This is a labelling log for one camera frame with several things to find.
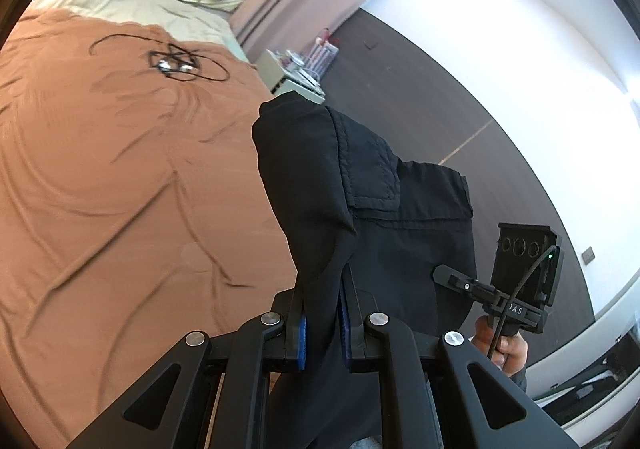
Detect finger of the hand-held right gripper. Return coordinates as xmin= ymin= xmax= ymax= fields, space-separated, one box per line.
xmin=432 ymin=265 xmax=501 ymax=305

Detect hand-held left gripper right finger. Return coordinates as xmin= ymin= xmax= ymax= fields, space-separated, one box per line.
xmin=339 ymin=274 xmax=576 ymax=449

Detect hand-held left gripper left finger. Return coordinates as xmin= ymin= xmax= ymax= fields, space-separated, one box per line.
xmin=65 ymin=291 xmax=307 ymax=449

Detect black pants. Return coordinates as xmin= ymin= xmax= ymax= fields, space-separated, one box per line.
xmin=251 ymin=91 xmax=476 ymax=449

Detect person's right hand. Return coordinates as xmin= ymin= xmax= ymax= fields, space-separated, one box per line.
xmin=472 ymin=316 xmax=529 ymax=380

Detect brown fleece blanket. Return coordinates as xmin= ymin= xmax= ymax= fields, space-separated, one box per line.
xmin=0 ymin=8 xmax=301 ymax=449

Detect red striped bag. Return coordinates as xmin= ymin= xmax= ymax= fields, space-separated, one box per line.
xmin=306 ymin=29 xmax=342 ymax=80

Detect white nightstand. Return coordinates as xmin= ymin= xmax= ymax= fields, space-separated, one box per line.
xmin=256 ymin=49 xmax=327 ymax=106

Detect white patterned pillow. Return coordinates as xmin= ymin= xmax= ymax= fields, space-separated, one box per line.
xmin=27 ymin=0 xmax=251 ymax=64

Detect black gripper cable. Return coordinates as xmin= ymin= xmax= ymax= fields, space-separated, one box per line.
xmin=490 ymin=244 xmax=557 ymax=362

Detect tangled black cable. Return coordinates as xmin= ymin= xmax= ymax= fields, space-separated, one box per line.
xmin=89 ymin=33 xmax=232 ymax=83

